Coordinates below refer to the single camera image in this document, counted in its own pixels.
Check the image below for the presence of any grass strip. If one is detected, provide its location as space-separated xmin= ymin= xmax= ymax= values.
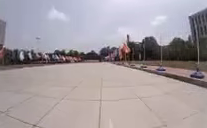
xmin=132 ymin=59 xmax=207 ymax=74

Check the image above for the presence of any row of orange flags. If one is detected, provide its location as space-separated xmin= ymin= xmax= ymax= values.
xmin=104 ymin=19 xmax=201 ymax=73

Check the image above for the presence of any grey kerb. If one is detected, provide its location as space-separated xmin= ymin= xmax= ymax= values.
xmin=113 ymin=62 xmax=207 ymax=92

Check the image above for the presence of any dark grey building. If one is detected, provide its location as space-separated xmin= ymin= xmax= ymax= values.
xmin=187 ymin=3 xmax=207 ymax=44

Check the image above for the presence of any row of colourful flags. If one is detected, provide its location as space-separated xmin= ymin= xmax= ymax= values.
xmin=0 ymin=45 xmax=86 ymax=66

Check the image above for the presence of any blue flagpole base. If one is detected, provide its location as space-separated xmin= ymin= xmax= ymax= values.
xmin=156 ymin=66 xmax=167 ymax=73
xmin=189 ymin=69 xmax=206 ymax=80

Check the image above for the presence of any row of trees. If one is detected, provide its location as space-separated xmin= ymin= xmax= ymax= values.
xmin=126 ymin=35 xmax=207 ymax=63

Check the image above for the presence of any grey concrete slab pavement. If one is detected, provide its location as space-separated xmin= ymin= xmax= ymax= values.
xmin=0 ymin=61 xmax=207 ymax=128

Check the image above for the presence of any pink side path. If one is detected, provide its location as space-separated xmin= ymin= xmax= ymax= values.
xmin=130 ymin=63 xmax=207 ymax=85

